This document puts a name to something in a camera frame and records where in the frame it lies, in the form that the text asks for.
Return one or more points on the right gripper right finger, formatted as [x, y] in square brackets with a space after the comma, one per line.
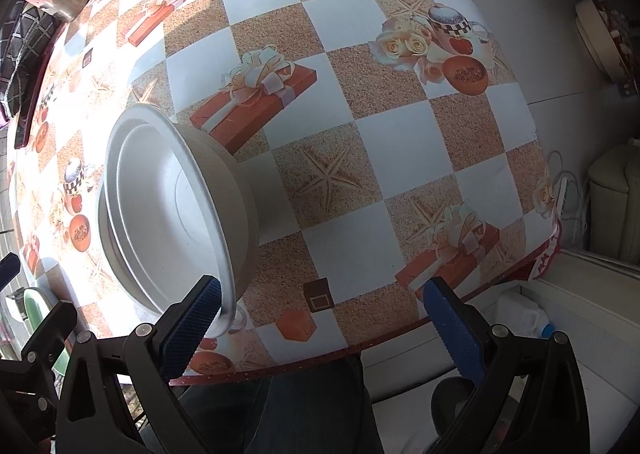
[552, 416]

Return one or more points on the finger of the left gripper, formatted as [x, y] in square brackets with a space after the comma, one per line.
[10, 267]

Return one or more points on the green plate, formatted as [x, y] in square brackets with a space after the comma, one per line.
[38, 304]

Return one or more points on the white paper bowl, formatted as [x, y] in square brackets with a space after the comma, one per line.
[115, 259]
[179, 209]

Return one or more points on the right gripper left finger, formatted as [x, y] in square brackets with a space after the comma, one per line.
[93, 416]

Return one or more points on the white plastic jug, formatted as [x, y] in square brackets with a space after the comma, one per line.
[522, 316]

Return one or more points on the black grid pattern bag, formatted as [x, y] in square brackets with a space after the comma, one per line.
[25, 34]

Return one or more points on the cream cushioned seat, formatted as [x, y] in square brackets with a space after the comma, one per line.
[614, 204]

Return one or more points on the patterned checkered tablecloth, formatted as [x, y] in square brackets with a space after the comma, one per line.
[384, 142]

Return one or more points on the round cream floor tray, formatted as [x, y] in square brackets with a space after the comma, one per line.
[606, 35]

